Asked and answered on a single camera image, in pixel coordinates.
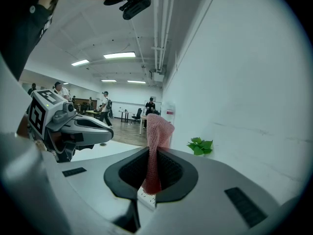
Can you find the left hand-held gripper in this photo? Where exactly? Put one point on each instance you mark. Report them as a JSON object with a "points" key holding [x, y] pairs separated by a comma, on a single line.
{"points": [[45, 111]]}

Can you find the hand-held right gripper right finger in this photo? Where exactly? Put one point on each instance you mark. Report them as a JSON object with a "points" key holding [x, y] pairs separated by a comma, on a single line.
{"points": [[207, 195]]}

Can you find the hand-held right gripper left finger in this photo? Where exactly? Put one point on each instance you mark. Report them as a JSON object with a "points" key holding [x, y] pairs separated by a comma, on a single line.
{"points": [[97, 192]]}

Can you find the pink mesh cloth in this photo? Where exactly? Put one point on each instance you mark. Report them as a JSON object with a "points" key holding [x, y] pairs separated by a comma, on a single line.
{"points": [[157, 136]]}

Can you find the person's left forearm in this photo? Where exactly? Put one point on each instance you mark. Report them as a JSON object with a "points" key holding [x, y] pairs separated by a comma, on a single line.
{"points": [[22, 127]]}

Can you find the small dark round object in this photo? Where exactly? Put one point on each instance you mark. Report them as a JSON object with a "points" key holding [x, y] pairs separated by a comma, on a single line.
{"points": [[103, 144]]}

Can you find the yellow table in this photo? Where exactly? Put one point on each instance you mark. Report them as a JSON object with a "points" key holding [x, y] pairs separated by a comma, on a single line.
{"points": [[91, 112]]}

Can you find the white table with black legs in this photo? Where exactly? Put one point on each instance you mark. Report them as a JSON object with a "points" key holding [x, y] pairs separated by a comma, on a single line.
{"points": [[125, 113]]}

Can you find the brown wooden cabinet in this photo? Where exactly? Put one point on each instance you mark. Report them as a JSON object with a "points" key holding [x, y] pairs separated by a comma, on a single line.
{"points": [[82, 103]]}

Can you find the black office chair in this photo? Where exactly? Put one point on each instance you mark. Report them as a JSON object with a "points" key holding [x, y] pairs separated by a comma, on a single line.
{"points": [[137, 115]]}

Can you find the light wooden table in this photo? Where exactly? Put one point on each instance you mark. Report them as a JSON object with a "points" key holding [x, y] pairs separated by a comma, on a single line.
{"points": [[142, 121]]}

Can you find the green potted plant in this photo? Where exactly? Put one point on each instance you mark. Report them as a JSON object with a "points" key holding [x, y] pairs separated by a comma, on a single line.
{"points": [[201, 146]]}

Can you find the rectangular ceiling light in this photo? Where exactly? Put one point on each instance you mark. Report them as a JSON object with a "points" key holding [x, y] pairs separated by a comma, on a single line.
{"points": [[136, 81], [108, 80], [119, 55], [80, 62]]}

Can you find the white ceiling pipes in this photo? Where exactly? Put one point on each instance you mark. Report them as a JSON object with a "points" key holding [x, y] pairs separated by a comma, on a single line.
{"points": [[160, 26]]}

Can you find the red wall sign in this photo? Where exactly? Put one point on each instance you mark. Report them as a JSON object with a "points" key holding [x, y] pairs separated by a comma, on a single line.
{"points": [[170, 111]]}

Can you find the white wall junction box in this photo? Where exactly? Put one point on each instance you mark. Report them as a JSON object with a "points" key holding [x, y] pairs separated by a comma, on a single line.
{"points": [[158, 77]]}

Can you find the black head camera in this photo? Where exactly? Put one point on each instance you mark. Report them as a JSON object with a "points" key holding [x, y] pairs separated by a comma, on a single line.
{"points": [[135, 6]]}

